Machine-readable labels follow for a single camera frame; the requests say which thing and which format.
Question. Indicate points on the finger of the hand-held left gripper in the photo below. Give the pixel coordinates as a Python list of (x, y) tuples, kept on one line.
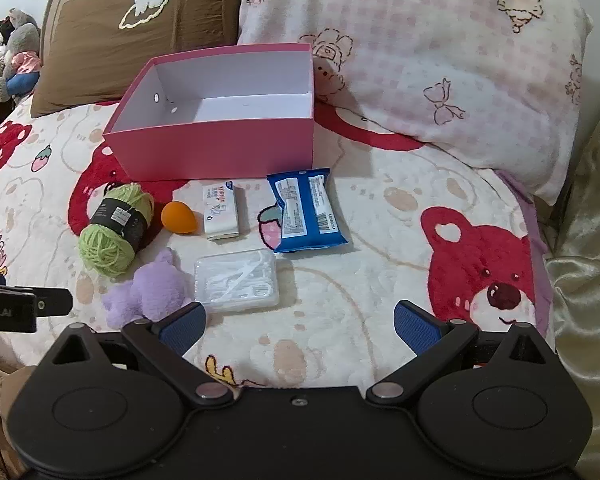
[(52, 301)]

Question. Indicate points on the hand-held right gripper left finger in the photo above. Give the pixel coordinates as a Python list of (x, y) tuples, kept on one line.
[(185, 327)]

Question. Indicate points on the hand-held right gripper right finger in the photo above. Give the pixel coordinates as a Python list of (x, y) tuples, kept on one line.
[(417, 327)]

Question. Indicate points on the purple plush toy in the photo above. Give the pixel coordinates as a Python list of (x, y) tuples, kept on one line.
[(150, 287)]

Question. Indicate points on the clear floss pick box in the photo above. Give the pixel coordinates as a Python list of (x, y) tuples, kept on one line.
[(237, 280)]

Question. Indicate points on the green yarn ball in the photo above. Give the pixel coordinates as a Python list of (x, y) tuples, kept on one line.
[(105, 252)]

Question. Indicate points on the orange makeup sponge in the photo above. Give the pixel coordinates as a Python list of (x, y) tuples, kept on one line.
[(179, 217)]

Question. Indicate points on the white tissue pack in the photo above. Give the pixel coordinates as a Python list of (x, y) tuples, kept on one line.
[(221, 210)]

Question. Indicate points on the blue wet wipes pack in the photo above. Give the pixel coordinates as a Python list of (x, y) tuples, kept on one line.
[(305, 210)]

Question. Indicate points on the pink cardboard box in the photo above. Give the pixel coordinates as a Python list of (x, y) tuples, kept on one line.
[(205, 150)]

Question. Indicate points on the red bear printed blanket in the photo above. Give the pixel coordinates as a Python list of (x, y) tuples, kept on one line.
[(330, 310)]

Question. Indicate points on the beige satin quilt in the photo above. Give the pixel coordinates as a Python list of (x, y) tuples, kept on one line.
[(590, 285)]

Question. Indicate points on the brown pillow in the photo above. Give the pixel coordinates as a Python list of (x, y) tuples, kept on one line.
[(105, 55)]

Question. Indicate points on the grey plush toy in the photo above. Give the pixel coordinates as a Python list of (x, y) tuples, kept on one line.
[(22, 40)]

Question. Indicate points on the pink checked pillow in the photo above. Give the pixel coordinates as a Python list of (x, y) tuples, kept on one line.
[(430, 60)]

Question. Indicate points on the black and white plush toy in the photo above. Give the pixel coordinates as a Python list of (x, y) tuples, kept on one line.
[(1, 35)]

